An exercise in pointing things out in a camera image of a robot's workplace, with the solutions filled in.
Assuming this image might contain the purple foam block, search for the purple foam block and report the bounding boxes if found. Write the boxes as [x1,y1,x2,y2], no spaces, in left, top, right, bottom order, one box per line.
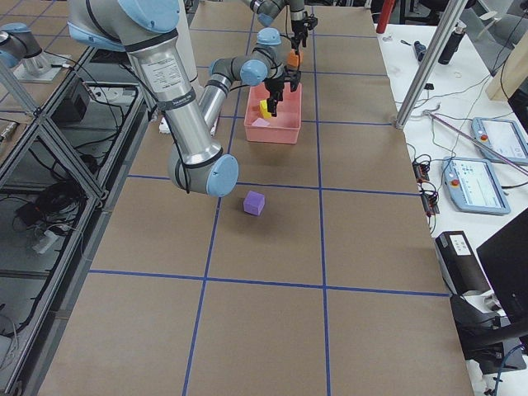
[243,191,266,216]

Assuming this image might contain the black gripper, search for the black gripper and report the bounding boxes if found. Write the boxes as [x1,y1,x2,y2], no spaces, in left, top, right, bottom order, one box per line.
[290,11,318,54]
[264,68,302,117]

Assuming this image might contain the orange foam block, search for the orange foam block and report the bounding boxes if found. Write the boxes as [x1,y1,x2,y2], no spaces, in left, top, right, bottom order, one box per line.
[286,49,304,68]

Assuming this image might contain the pink foam block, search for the pink foam block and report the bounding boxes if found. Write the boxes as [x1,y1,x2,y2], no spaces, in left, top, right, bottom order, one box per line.
[252,118,270,127]

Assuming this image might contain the pink plastic bin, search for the pink plastic bin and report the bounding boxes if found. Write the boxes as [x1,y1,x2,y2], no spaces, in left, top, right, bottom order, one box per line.
[243,83,303,144]

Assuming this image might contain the black monitor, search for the black monitor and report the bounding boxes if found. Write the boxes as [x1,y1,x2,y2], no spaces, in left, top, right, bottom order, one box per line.
[477,210,527,321]

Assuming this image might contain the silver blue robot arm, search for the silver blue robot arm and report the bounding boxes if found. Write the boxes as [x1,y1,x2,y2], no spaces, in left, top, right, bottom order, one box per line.
[68,1,318,197]
[243,0,318,54]

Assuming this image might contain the silver aluminium frame post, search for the silver aluminium frame post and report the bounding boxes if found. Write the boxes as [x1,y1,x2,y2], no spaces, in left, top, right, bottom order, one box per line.
[394,0,467,130]

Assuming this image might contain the near teach pendant tablet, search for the near teach pendant tablet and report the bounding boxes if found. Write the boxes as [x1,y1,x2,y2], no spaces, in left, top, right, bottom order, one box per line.
[442,157,511,215]

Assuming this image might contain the teach pendant tablet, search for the teach pendant tablet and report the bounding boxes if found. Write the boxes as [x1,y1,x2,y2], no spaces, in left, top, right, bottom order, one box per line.
[471,117,527,166]
[442,157,511,215]

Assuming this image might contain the yellow foam block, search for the yellow foam block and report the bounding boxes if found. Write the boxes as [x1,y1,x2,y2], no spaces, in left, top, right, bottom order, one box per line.
[259,99,272,120]

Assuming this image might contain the red cylinder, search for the red cylinder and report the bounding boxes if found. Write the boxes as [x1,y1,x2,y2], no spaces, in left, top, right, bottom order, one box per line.
[376,0,395,34]

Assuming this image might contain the black bottle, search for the black bottle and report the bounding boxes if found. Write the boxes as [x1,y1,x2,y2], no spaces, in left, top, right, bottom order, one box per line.
[438,24,466,65]

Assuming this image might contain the far teach pendant tablet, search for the far teach pendant tablet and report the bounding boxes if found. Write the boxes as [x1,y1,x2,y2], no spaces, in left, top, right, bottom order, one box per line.
[471,117,527,166]

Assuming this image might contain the black box with label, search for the black box with label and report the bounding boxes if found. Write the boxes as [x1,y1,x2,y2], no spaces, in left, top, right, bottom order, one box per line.
[435,230,491,295]

